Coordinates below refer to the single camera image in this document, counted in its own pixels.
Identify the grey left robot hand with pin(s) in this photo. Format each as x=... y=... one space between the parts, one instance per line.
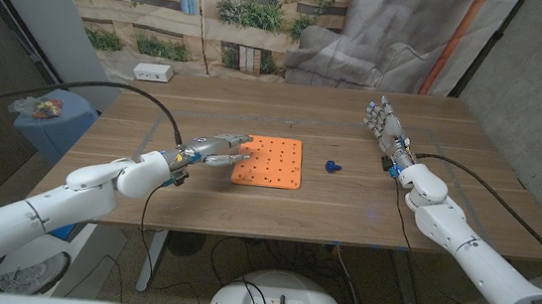
x=206 y=148

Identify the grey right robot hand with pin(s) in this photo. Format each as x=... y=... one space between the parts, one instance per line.
x=393 y=134

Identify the blue peg toy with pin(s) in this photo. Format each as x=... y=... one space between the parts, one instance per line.
x=332 y=167

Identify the orange peg board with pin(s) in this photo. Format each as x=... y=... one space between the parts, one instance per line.
x=274 y=167

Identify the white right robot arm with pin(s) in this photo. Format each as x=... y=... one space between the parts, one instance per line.
x=480 y=262

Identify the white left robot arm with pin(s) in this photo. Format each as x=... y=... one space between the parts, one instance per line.
x=46 y=210

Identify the white power strip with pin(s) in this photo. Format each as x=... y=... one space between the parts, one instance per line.
x=153 y=72

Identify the black round floor base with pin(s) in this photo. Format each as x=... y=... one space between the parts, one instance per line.
x=186 y=243

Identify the printed fabric backdrop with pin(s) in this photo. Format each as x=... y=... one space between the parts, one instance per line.
x=261 y=46

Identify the white table leg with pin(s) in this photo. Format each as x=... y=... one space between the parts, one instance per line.
x=405 y=285
x=151 y=260

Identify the black backdrop stand pole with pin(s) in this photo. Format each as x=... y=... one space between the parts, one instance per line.
x=487 y=48

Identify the blue round stool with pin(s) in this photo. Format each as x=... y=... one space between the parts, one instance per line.
x=64 y=129

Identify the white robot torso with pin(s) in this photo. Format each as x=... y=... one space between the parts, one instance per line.
x=282 y=298

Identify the clear bag of colourful toys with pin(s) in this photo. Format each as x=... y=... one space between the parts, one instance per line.
x=43 y=107

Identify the grey sneaker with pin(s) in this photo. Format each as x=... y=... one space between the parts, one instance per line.
x=35 y=274

